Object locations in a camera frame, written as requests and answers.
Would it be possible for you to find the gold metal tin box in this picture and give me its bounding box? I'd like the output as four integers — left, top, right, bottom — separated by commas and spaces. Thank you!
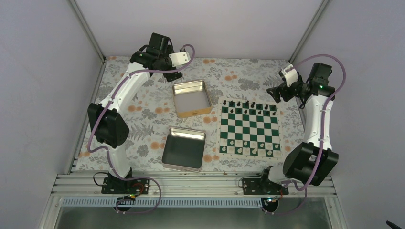
172, 80, 213, 118

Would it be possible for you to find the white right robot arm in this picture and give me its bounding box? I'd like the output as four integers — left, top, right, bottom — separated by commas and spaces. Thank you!
258, 63, 339, 194

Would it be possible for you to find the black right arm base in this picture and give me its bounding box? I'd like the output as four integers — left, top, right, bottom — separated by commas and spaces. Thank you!
240, 177, 289, 195

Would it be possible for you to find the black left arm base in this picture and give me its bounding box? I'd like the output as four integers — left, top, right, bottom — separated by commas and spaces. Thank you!
101, 177, 150, 195

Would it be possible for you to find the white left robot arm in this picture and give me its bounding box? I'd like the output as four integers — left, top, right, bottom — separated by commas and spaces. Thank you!
87, 33, 195, 193

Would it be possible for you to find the green white chess board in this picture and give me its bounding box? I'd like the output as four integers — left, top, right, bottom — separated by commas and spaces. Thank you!
217, 97, 283, 161

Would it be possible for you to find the metal tin lid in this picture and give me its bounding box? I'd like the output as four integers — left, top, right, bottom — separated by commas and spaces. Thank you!
161, 127, 206, 173

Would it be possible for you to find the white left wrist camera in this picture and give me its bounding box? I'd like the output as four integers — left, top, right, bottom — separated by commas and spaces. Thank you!
169, 52, 191, 67

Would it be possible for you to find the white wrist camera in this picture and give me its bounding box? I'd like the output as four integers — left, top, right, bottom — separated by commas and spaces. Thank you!
169, 52, 191, 67
279, 64, 298, 87

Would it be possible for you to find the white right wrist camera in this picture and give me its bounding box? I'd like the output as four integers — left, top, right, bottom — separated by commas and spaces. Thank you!
279, 64, 298, 87

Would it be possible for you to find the front aluminium rail base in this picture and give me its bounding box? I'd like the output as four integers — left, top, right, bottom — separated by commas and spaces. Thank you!
50, 172, 338, 198

